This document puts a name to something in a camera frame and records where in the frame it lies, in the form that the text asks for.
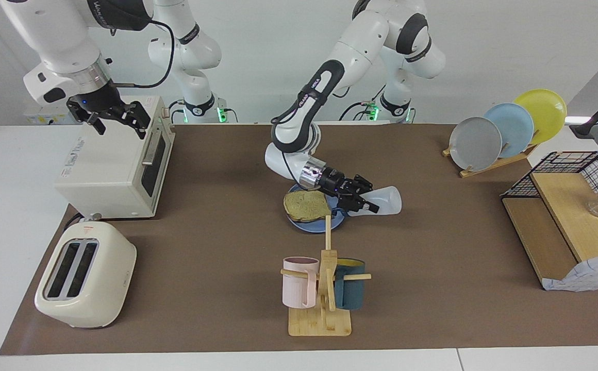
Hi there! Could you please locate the dark teal mug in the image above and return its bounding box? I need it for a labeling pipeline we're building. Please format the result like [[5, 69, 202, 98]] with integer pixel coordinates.
[[334, 258, 367, 311]]

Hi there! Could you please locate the wooden shelf with wire basket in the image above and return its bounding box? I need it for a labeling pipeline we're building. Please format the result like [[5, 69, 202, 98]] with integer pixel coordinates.
[[500, 150, 598, 293]]

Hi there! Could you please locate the light blue plate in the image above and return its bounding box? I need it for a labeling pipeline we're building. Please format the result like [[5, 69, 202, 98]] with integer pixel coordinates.
[[484, 103, 535, 159]]

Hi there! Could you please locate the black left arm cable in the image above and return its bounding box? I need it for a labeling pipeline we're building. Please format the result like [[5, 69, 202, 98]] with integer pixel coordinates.
[[271, 88, 351, 183]]

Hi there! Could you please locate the yellow plate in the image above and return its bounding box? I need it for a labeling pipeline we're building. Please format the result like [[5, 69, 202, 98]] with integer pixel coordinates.
[[513, 89, 568, 146]]

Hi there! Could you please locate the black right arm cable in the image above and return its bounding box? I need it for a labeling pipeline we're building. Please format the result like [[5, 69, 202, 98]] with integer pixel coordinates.
[[107, 20, 175, 89]]

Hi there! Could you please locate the blue round plate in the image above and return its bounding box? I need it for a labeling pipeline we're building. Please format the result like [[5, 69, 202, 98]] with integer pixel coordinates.
[[286, 180, 348, 233]]

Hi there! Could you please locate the grey plate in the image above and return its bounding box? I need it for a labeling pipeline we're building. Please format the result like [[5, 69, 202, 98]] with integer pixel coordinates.
[[449, 116, 503, 172]]

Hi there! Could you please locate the large brown table mat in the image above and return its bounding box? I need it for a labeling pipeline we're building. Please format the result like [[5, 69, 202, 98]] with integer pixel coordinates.
[[0, 123, 598, 356]]

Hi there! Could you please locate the wooden mug tree stand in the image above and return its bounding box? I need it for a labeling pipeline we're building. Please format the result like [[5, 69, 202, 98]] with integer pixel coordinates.
[[280, 215, 372, 337]]

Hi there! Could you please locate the white toaster oven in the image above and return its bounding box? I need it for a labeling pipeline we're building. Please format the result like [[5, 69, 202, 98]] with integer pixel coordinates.
[[54, 95, 176, 219]]

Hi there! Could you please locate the translucent squeeze bottle blue cap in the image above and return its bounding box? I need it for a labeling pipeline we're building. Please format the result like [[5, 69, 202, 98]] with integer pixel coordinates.
[[361, 186, 402, 216]]

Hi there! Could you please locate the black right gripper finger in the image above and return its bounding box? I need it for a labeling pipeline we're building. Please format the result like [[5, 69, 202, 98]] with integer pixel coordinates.
[[75, 111, 106, 136], [112, 102, 151, 140]]

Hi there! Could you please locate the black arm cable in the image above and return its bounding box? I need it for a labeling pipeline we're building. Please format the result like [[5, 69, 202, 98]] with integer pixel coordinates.
[[271, 88, 351, 183], [107, 20, 175, 89]]

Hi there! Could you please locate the white power strip box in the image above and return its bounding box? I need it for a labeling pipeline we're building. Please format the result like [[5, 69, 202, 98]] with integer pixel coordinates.
[[23, 99, 84, 125]]

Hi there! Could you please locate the wooden plate rack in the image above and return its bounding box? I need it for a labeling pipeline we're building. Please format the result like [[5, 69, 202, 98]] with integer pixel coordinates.
[[442, 129, 541, 179]]

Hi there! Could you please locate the pink mug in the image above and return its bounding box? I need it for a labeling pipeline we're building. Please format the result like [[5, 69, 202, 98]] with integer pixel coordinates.
[[282, 257, 320, 309]]

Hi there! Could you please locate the cream two-slot toaster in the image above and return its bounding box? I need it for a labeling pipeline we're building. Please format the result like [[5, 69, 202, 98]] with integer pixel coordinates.
[[34, 218, 138, 329]]

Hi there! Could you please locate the slice of brown bread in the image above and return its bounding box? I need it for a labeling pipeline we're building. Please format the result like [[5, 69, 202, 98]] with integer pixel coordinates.
[[283, 190, 333, 223]]

